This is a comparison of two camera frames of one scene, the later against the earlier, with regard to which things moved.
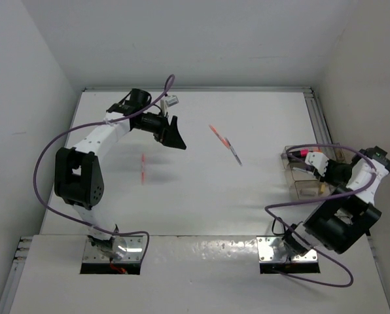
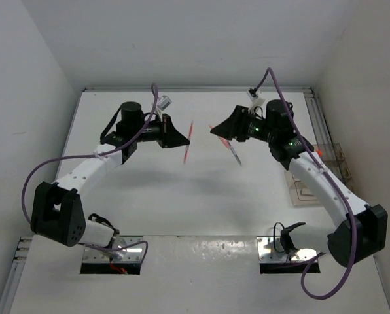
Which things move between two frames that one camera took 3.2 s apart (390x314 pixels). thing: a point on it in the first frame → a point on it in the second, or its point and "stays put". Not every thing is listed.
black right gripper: (325, 179) → (233, 127)
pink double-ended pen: (143, 169) → (187, 148)
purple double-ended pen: (235, 155) stays put
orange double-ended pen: (223, 139) stays put
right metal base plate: (272, 248) stays put
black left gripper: (168, 133) stays put
